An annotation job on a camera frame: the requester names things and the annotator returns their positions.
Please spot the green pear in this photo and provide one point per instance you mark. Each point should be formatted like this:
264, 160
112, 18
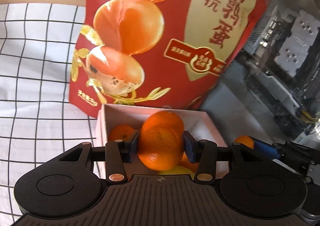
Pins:
175, 171

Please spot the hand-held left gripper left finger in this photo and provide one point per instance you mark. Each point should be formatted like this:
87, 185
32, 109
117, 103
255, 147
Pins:
133, 145

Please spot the large orange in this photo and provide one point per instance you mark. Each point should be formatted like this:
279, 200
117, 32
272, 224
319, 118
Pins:
160, 150

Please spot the red printed bag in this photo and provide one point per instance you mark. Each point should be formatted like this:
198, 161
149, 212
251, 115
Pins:
170, 85

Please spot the pink cardboard box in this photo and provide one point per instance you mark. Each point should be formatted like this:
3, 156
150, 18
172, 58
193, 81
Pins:
125, 118

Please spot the glass-sided computer case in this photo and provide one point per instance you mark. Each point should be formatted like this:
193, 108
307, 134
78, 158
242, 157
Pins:
287, 65

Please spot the small orange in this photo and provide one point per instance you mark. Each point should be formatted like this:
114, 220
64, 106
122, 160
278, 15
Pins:
243, 140

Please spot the white checked cloth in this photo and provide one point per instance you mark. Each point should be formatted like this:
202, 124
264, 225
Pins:
37, 90

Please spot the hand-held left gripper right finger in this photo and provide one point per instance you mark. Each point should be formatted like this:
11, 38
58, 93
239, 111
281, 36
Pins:
188, 147

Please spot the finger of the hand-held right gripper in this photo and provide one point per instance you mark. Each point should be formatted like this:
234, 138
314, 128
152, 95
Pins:
266, 149

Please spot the orange with stem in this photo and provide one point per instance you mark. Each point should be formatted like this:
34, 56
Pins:
191, 166

